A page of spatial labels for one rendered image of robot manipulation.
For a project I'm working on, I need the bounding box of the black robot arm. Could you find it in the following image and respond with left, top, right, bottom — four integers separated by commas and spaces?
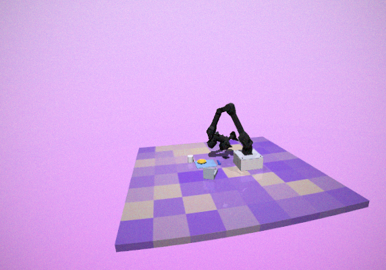
206, 103, 253, 155

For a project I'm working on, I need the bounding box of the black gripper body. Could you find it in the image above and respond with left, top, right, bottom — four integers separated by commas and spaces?
219, 131, 237, 151

